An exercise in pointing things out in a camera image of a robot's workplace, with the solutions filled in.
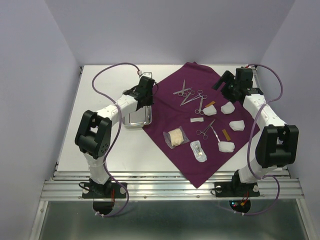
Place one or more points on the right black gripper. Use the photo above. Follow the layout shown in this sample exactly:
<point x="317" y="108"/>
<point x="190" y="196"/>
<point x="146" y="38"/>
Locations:
<point x="228" y="77"/>

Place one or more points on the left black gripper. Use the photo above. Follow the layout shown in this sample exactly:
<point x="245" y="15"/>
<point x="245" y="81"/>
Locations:
<point x="150" y="101"/>

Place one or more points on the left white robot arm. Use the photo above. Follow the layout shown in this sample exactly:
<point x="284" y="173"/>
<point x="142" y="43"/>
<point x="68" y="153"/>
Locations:
<point x="93" y="136"/>

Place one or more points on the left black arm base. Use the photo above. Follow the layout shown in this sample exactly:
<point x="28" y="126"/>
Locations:
<point x="93" y="190"/>

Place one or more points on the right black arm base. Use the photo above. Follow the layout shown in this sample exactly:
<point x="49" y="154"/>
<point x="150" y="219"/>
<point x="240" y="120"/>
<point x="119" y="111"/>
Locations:
<point x="235" y="188"/>

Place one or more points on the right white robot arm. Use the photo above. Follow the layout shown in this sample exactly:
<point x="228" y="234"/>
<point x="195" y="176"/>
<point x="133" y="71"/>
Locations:
<point x="277" y="145"/>

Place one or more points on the purple surgical drape cloth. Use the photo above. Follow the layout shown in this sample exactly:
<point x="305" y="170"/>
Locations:
<point x="168" y="115"/>

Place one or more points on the stainless steel instrument tray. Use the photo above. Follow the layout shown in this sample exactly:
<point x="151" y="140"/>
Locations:
<point x="130" y="117"/>

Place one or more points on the upper orange adhesive strip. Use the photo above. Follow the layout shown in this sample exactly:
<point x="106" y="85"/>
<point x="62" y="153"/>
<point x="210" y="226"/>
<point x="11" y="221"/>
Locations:
<point x="210" y="104"/>

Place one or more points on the orange adhesive strip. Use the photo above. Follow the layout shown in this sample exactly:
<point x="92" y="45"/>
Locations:
<point x="226" y="135"/>
<point x="210" y="104"/>

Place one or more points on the white gauze pad upper right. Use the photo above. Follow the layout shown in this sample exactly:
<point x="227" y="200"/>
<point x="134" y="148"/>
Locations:
<point x="228" y="108"/>

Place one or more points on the white gauze pad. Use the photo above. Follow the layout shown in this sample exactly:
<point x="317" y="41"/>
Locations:
<point x="226" y="146"/>
<point x="228" y="108"/>
<point x="238" y="125"/>
<point x="210" y="110"/>

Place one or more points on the long steel forceps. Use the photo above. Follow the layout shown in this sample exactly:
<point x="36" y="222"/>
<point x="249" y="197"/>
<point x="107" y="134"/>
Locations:
<point x="199" y="95"/>

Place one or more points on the white gauze pad centre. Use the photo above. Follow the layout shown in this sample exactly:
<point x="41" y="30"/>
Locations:
<point x="210" y="110"/>

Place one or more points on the straight steel scissors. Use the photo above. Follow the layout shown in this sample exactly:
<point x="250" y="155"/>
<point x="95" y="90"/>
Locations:
<point x="183" y="87"/>

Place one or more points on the small steel scissors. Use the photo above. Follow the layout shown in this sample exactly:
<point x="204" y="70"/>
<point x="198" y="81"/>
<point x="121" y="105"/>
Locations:
<point x="189" y="93"/>

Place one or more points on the steel bandage scissors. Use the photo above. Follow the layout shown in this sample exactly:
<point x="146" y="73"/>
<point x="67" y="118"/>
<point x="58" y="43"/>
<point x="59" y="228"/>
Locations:
<point x="199" y="111"/>

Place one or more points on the small white gauze roll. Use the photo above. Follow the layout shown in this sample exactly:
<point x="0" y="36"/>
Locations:
<point x="196" y="119"/>

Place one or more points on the bagged beige gloves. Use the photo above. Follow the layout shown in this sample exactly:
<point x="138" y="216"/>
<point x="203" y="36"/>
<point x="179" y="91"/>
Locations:
<point x="175" y="137"/>

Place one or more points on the lower orange adhesive strip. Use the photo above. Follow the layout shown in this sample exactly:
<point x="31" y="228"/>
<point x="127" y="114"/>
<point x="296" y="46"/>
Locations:
<point x="226" y="135"/>

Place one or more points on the steel hemostat clamp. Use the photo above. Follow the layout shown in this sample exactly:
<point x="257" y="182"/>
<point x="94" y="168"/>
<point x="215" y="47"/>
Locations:
<point x="204" y="132"/>

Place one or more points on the white gauze pad lower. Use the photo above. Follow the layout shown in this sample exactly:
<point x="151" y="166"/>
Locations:
<point x="226" y="146"/>

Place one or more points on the clear suture packet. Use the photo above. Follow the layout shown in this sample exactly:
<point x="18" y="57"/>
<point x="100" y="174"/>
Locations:
<point x="198" y="151"/>

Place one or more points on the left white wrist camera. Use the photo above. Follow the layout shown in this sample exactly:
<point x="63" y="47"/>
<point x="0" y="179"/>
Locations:
<point x="147" y="74"/>

